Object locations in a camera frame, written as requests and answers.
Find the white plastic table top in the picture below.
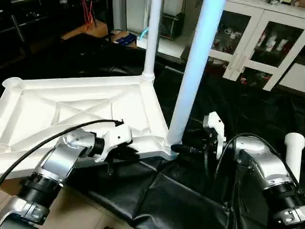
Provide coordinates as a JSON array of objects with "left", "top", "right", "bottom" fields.
[{"left": 0, "top": 74, "right": 180, "bottom": 180}]

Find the white plastic table leg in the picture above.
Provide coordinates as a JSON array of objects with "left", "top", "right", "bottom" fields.
[
  {"left": 142, "top": 0, "right": 164, "bottom": 82},
  {"left": 284, "top": 133, "right": 305, "bottom": 185},
  {"left": 162, "top": 0, "right": 227, "bottom": 161}
]

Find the black work mat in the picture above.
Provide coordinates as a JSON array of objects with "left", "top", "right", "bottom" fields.
[{"left": 0, "top": 33, "right": 305, "bottom": 229}]

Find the brown cardboard box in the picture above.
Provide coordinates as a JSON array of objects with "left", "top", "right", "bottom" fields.
[{"left": 109, "top": 30, "right": 139, "bottom": 47}]

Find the white drawer unit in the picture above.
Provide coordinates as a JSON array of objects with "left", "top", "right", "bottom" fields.
[{"left": 279, "top": 62, "right": 305, "bottom": 94}]

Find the light blue mop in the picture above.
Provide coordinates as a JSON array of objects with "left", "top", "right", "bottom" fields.
[{"left": 136, "top": 26, "right": 149, "bottom": 42}]

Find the white glass door cabinet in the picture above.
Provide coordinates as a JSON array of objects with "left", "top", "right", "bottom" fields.
[{"left": 183, "top": 0, "right": 305, "bottom": 92}]

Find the white appliance cabinet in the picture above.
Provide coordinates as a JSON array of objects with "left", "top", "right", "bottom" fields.
[{"left": 125, "top": 0, "right": 186, "bottom": 41}]

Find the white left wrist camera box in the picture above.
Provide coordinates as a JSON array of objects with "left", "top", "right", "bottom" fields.
[{"left": 97, "top": 123, "right": 133, "bottom": 163}]

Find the red cable bundle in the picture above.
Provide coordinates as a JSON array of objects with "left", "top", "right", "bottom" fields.
[{"left": 80, "top": 0, "right": 97, "bottom": 28}]

